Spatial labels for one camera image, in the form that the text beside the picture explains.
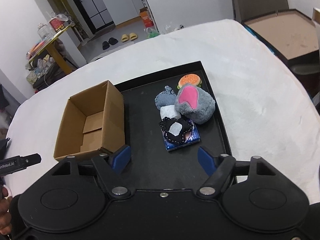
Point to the grey pink plush toy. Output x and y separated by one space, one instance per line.
195 103

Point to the black white stitched plush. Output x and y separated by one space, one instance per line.
175 130

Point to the person left hand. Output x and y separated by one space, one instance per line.
5 216

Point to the burger plush toy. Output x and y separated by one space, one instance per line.
192 79

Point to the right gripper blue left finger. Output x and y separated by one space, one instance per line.
109 168

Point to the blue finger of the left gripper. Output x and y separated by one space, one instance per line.
17 163

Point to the pile of clutter under table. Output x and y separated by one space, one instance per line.
44 72

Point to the green plastic bag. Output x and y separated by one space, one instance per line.
151 32

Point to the brown cardboard box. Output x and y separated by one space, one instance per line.
92 123

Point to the white soft pouch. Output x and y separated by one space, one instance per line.
170 112

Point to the large open cardboard box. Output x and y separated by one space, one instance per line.
289 34

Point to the orange cardboard box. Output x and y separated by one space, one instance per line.
146 18

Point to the yellow slipper left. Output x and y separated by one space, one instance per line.
125 38

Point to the black shallow tray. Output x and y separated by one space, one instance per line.
152 166

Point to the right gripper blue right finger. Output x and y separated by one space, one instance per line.
219 169

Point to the black slipper left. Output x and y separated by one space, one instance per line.
105 45

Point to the yellow slipper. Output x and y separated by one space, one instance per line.
133 36
125 38

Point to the yellow wooden side table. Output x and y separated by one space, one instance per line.
48 45

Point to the black slipper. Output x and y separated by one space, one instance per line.
112 41
105 45

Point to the blue denim plush toy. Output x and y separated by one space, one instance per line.
165 98

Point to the black slipper right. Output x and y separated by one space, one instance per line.
112 41

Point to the yellow slipper right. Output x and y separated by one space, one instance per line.
133 36

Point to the blue printed box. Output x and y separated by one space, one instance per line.
190 138

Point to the white table cloth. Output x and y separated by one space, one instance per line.
265 109

